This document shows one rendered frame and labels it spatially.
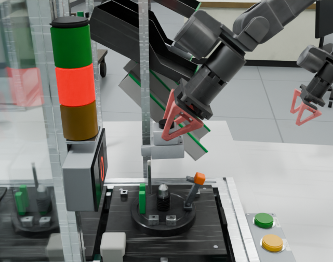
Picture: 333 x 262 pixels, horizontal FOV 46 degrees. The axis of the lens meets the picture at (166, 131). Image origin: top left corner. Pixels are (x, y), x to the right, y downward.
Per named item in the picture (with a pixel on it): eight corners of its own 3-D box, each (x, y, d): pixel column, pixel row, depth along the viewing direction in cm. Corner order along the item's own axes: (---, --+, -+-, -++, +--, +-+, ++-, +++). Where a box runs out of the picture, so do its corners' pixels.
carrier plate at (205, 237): (211, 191, 97) (211, 183, 96) (226, 262, 75) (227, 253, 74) (114, 192, 96) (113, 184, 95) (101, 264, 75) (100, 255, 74)
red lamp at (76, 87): (97, 93, 55) (95, 59, 53) (92, 106, 51) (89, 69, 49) (62, 93, 55) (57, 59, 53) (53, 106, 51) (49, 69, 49)
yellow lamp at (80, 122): (100, 125, 57) (97, 93, 55) (95, 141, 53) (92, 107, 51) (66, 125, 57) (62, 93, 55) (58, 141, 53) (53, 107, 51)
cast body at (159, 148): (183, 147, 80) (182, 116, 77) (184, 158, 76) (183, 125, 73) (142, 149, 80) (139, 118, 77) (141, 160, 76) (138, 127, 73)
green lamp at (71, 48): (95, 57, 53) (92, 21, 51) (89, 68, 49) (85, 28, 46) (57, 58, 53) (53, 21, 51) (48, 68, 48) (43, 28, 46)
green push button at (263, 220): (269, 219, 87) (270, 211, 86) (275, 231, 83) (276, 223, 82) (252, 219, 86) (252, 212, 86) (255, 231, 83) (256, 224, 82)
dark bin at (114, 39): (195, 73, 106) (208, 49, 102) (190, 89, 94) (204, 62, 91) (101, 25, 104) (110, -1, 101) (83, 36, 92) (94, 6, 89)
